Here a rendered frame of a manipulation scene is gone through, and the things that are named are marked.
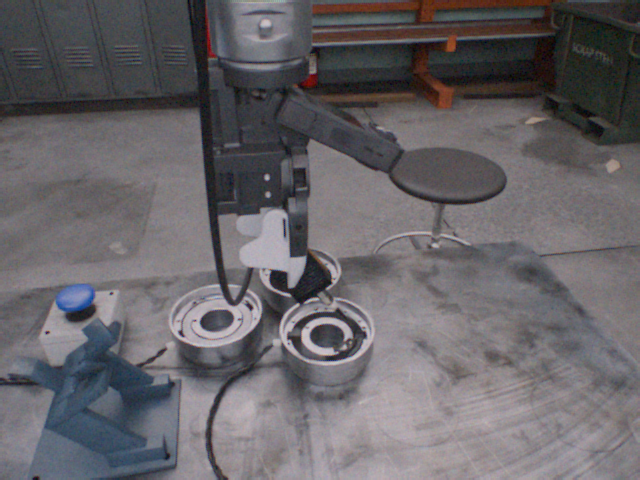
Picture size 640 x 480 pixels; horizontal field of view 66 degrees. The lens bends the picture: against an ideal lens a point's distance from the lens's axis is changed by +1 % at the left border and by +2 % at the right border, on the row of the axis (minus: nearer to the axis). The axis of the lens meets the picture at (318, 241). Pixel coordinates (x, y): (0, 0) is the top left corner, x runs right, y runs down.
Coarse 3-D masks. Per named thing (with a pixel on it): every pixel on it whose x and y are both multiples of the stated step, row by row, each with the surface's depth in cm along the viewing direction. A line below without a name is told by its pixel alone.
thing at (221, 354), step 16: (208, 288) 60; (240, 288) 60; (176, 304) 57; (192, 304) 59; (224, 304) 59; (256, 304) 58; (176, 320) 57; (192, 320) 57; (208, 320) 59; (224, 320) 60; (240, 320) 57; (256, 320) 55; (176, 336) 53; (208, 336) 55; (224, 336) 55; (240, 336) 53; (256, 336) 55; (192, 352) 53; (208, 352) 52; (224, 352) 53; (240, 352) 54
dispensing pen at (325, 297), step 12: (312, 264) 47; (276, 276) 47; (312, 276) 48; (324, 276) 49; (288, 288) 49; (300, 288) 49; (312, 288) 49; (324, 288) 49; (300, 300) 50; (324, 300) 51; (336, 312) 53
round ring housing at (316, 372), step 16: (304, 304) 58; (320, 304) 59; (352, 304) 57; (288, 320) 56; (320, 320) 57; (336, 320) 57; (368, 320) 55; (304, 336) 55; (320, 336) 57; (336, 336) 57; (352, 336) 55; (368, 336) 55; (288, 352) 52; (320, 352) 53; (368, 352) 52; (304, 368) 51; (320, 368) 50; (336, 368) 50; (352, 368) 51; (320, 384) 53; (336, 384) 53
